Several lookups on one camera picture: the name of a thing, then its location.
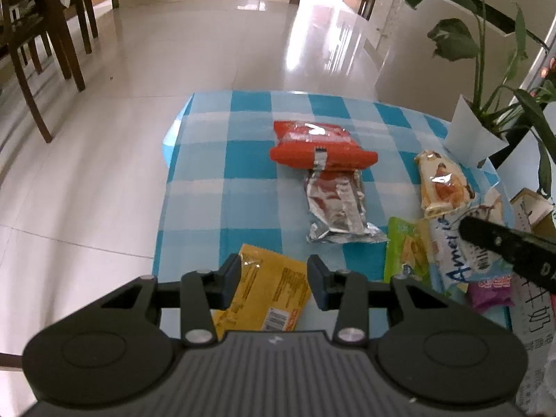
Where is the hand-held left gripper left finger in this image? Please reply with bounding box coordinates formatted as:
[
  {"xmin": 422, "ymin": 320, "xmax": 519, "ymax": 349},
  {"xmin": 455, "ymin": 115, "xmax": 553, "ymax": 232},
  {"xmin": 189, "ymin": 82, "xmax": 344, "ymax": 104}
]
[{"xmin": 101, "ymin": 254, "xmax": 243, "ymax": 345}]

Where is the blue checkered tablecloth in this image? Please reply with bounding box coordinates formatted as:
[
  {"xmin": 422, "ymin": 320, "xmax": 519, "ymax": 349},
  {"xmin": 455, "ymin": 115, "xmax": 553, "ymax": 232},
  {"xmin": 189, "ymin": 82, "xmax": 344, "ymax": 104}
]
[{"xmin": 152, "ymin": 90, "xmax": 522, "ymax": 335}]

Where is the white plant pot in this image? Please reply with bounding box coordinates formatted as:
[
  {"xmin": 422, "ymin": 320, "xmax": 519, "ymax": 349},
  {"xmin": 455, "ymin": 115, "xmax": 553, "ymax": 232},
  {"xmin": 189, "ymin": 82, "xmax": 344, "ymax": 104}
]
[{"xmin": 443, "ymin": 94, "xmax": 510, "ymax": 168}]

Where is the white and blue snack packet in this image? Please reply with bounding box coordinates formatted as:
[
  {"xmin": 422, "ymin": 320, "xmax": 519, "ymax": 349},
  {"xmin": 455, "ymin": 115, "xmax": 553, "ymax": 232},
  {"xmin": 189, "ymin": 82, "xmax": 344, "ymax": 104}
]
[{"xmin": 428, "ymin": 189, "xmax": 515, "ymax": 300}]

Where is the green leafy plant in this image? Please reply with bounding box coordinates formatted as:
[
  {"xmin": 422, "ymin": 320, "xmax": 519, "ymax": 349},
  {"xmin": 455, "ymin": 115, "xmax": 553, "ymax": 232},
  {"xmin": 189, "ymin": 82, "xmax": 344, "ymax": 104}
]
[{"xmin": 404, "ymin": 0, "xmax": 556, "ymax": 196}]

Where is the white carton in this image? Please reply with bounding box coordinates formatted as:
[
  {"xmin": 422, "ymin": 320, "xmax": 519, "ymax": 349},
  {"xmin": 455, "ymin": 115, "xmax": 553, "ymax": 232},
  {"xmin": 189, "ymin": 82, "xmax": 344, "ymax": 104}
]
[{"xmin": 510, "ymin": 269, "xmax": 556, "ymax": 415}]

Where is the green snack packet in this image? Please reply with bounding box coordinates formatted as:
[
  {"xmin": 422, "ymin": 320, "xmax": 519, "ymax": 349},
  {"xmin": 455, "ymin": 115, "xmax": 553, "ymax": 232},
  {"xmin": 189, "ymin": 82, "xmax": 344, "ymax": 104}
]
[{"xmin": 384, "ymin": 216, "xmax": 435, "ymax": 287}]

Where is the red snack packet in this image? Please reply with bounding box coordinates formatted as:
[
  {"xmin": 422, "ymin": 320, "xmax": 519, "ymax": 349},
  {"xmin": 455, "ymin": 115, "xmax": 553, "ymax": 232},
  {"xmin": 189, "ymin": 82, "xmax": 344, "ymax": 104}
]
[{"xmin": 269, "ymin": 120, "xmax": 378, "ymax": 170}]

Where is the cream bread packet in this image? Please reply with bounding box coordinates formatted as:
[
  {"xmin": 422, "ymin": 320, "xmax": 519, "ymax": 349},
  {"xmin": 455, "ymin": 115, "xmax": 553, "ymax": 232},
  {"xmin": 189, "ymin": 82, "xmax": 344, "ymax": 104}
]
[{"xmin": 414, "ymin": 149, "xmax": 479, "ymax": 219}]

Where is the yellow snack packet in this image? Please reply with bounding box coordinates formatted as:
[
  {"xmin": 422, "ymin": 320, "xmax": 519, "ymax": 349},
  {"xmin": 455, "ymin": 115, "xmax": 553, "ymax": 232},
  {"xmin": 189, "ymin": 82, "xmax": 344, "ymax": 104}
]
[{"xmin": 211, "ymin": 243, "xmax": 312, "ymax": 340}]

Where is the silver foil snack packet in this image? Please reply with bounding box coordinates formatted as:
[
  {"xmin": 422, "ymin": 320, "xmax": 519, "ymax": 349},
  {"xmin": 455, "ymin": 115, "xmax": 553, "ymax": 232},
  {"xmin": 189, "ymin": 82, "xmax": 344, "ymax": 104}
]
[{"xmin": 303, "ymin": 169, "xmax": 389, "ymax": 245}]

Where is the white cabinet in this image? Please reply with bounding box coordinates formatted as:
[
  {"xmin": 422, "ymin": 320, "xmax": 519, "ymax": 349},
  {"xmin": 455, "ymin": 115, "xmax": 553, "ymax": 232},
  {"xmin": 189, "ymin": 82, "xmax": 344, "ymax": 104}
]
[{"xmin": 367, "ymin": 0, "xmax": 411, "ymax": 50}]

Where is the purple snack packet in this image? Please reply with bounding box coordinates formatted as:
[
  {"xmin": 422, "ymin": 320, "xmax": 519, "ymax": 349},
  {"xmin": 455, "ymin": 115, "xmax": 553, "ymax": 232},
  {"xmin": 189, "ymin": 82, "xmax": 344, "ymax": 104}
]
[{"xmin": 467, "ymin": 275, "xmax": 515, "ymax": 311}]

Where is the dark wooden chair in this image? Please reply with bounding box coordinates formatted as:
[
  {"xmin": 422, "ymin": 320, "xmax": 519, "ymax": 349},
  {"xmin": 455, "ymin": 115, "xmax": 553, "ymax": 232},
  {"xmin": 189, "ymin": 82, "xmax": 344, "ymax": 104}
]
[{"xmin": 0, "ymin": 0, "xmax": 85, "ymax": 144}]

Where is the white appliance with red lights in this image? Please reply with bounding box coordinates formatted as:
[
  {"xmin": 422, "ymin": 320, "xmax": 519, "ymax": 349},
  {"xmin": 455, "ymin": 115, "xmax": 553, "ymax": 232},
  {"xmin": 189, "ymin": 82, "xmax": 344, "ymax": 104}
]
[{"xmin": 519, "ymin": 39, "xmax": 556, "ymax": 109}]

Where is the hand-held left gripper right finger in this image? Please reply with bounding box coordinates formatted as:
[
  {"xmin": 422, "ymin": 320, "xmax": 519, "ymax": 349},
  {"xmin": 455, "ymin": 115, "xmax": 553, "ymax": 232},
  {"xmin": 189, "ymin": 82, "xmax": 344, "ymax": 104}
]
[{"xmin": 306, "ymin": 255, "xmax": 452, "ymax": 345}]

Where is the wooden chair with green cushion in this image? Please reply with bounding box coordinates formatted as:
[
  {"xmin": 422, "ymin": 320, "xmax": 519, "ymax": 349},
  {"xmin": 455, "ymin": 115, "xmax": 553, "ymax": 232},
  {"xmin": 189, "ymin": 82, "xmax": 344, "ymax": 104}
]
[{"xmin": 65, "ymin": 0, "xmax": 99, "ymax": 54}]

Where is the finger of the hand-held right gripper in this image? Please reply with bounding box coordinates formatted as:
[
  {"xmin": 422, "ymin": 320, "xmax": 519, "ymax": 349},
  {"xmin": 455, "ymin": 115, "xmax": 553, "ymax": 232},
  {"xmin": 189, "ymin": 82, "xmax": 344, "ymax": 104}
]
[{"xmin": 459, "ymin": 216, "xmax": 556, "ymax": 292}]

